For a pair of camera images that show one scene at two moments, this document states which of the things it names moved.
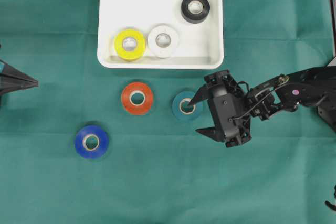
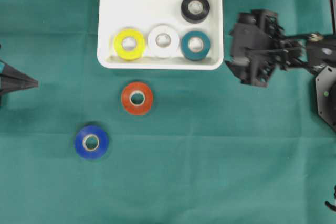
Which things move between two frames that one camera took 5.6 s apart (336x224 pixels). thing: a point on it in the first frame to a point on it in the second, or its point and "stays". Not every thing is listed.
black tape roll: [195, 8] stays
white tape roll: [163, 41] stays
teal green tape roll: [183, 110] to [195, 45]
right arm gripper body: [235, 106] to [259, 45]
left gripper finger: [7, 84] stays
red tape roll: [132, 107] stays
